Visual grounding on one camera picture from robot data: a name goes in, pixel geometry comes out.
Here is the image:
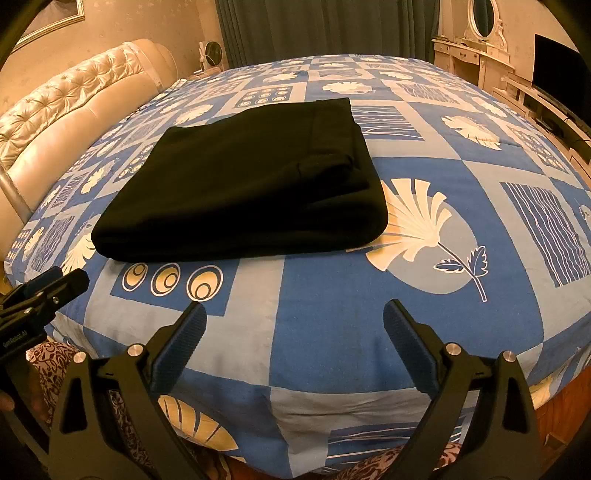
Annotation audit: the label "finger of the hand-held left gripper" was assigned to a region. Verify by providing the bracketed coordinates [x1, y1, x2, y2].
[21, 267, 64, 297]
[9, 270, 90, 324]

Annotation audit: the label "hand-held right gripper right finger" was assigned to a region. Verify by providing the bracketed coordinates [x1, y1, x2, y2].
[383, 298, 542, 480]

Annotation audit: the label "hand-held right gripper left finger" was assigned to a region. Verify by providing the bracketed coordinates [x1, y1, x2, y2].
[48, 301, 208, 480]

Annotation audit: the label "black pants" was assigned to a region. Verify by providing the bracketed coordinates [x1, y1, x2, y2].
[91, 97, 389, 263]

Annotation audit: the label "brown patterned clothing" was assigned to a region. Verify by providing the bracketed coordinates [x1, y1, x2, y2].
[28, 339, 467, 480]

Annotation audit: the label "blue patterned bedspread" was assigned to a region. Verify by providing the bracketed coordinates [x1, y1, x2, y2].
[2, 54, 591, 478]

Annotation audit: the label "cream tufted headboard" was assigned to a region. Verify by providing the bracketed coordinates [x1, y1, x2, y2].
[0, 38, 178, 222]

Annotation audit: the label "small white fan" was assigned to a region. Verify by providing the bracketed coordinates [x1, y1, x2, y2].
[198, 39, 227, 75]

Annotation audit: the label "white television stand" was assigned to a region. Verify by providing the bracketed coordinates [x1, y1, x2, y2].
[492, 76, 591, 176]

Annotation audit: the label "white vanity dresser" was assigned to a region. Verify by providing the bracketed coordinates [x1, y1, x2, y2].
[431, 18, 518, 90]

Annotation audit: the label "black flat television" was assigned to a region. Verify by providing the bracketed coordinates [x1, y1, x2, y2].
[533, 33, 591, 139]

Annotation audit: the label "dark green curtain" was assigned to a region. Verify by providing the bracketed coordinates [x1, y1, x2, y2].
[215, 0, 441, 68]

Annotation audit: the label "oval vanity mirror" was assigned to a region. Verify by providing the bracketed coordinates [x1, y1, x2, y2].
[466, 0, 499, 40]

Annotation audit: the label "framed wall picture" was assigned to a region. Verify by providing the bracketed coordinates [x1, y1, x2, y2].
[9, 0, 86, 54]

